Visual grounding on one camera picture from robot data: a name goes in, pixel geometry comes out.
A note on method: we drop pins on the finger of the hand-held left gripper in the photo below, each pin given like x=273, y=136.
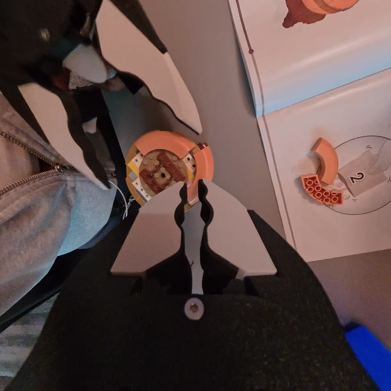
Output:
x=140, y=55
x=55, y=116

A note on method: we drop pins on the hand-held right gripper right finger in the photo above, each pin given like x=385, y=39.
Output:
x=238, y=241

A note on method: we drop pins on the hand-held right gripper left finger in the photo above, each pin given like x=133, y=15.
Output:
x=153, y=241

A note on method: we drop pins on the brick pot model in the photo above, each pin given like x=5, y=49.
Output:
x=162, y=174

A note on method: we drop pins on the tan round plate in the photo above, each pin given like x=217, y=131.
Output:
x=162, y=171

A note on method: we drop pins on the blue plastic bin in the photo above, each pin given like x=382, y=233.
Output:
x=372, y=354

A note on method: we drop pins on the white instruction booklet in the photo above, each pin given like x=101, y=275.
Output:
x=317, y=91

